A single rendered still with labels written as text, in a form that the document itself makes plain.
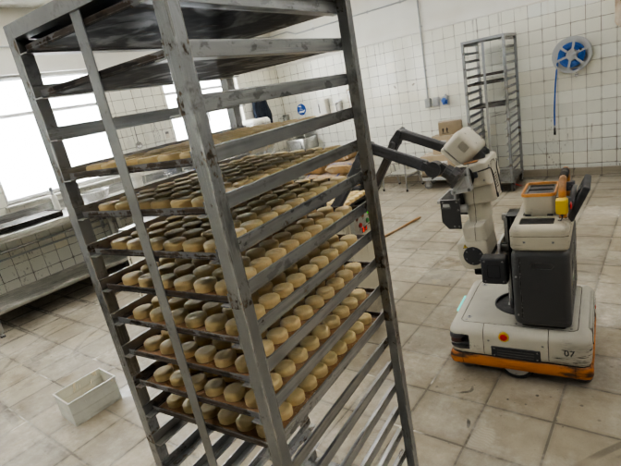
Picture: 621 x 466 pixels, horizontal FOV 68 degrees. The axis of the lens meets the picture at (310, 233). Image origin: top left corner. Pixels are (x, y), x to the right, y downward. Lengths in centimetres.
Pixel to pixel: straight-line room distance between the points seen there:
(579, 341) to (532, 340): 20
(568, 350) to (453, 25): 512
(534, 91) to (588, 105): 63
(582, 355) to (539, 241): 58
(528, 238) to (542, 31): 449
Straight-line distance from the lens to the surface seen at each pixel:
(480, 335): 258
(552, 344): 253
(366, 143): 131
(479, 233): 255
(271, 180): 98
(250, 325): 89
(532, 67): 660
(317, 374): 126
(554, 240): 234
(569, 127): 660
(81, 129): 120
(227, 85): 155
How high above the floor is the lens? 157
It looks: 16 degrees down
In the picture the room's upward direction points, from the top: 11 degrees counter-clockwise
